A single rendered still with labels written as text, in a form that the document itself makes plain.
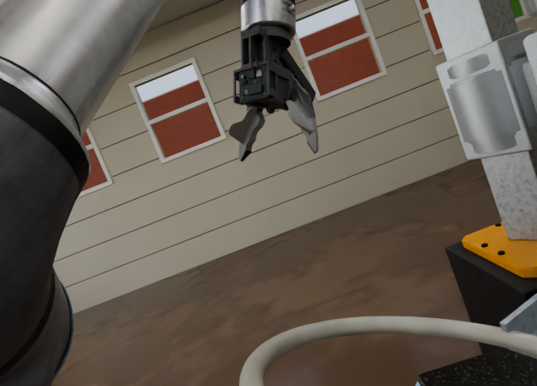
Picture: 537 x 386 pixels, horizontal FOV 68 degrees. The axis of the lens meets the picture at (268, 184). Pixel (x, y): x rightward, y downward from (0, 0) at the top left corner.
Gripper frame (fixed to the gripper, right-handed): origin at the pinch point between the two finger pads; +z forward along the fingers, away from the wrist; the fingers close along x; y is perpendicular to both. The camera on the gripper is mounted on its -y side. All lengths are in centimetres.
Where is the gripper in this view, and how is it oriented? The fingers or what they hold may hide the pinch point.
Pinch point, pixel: (278, 158)
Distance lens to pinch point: 65.7
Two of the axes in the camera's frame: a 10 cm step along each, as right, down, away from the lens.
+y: -6.0, -0.4, -8.0
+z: 0.2, 10.0, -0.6
